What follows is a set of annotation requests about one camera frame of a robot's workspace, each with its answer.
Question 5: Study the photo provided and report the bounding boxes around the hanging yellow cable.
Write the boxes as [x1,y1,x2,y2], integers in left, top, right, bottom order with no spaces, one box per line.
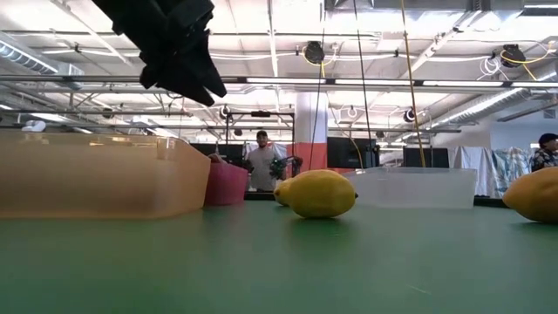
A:
[399,0,427,169]

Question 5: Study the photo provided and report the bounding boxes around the black table frame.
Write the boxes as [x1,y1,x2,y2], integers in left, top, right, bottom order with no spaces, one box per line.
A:
[242,191,509,209]

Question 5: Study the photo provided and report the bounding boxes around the person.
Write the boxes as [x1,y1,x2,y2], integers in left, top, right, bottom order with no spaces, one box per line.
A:
[530,133,558,174]
[242,129,284,193]

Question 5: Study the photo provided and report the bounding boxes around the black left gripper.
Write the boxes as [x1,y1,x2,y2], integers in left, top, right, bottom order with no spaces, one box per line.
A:
[92,0,228,107]

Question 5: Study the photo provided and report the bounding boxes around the yellow lemon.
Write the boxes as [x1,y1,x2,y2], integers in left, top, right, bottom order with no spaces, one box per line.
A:
[285,168,358,219]
[273,177,294,208]

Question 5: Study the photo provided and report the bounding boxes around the background robot arms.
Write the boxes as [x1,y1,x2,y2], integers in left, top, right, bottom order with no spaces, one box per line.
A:
[268,155,304,181]

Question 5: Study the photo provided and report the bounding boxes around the pink plastic bin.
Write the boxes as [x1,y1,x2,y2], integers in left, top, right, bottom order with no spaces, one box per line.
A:
[203,160,249,207]

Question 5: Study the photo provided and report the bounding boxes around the orange citrus fruit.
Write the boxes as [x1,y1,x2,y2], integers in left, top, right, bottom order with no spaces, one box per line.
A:
[501,167,558,224]

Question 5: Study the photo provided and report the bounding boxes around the long ceiling light strip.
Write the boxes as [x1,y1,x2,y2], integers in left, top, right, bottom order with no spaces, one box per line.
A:
[221,77,558,88]

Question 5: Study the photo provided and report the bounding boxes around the white and orange column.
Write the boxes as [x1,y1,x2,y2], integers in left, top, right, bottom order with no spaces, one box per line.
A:
[295,91,329,174]

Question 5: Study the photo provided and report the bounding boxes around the silver ventilation duct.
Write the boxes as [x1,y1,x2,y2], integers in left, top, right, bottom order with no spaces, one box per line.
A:
[439,72,558,127]
[0,30,84,88]

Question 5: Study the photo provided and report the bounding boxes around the white cloth cover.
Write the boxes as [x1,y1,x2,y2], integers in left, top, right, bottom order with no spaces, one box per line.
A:
[448,146,493,197]

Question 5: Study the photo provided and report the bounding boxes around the patterned cloth cover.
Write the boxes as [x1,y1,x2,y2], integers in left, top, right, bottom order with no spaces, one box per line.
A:
[492,147,535,197]

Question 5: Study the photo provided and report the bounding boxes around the orange plastic bin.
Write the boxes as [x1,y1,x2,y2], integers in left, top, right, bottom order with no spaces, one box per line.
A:
[0,129,213,219]

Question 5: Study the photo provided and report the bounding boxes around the hanging black cable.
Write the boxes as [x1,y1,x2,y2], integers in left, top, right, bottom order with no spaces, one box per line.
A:
[308,25,327,171]
[351,0,375,169]

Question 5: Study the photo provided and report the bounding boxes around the black monitor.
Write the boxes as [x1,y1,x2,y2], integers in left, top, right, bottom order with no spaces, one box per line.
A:
[403,147,450,169]
[326,137,380,170]

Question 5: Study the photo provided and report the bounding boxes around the clear plastic bin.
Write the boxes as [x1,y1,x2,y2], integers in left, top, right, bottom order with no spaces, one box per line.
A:
[342,167,479,209]

